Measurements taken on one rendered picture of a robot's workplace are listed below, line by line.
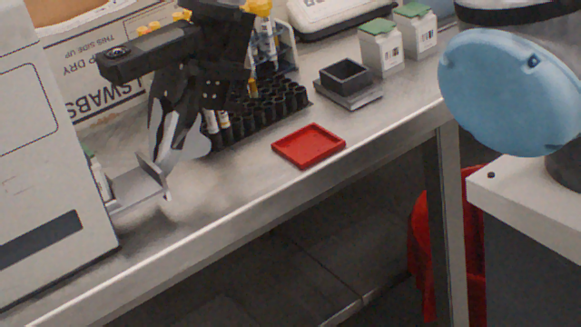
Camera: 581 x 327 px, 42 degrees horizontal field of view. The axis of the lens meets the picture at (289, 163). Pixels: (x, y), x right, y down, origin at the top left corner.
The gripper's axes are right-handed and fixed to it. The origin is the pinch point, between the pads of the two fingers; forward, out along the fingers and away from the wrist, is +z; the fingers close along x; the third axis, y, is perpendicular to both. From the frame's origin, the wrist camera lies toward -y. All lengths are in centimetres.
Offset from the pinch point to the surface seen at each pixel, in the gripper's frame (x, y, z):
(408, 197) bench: 41, 92, 22
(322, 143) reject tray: -4.9, 19.3, -5.9
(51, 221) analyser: -4.1, -13.0, 4.5
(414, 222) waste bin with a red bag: 17, 68, 16
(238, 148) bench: 3.0, 12.7, -1.9
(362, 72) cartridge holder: 0.3, 27.4, -14.5
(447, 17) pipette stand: 7, 48, -23
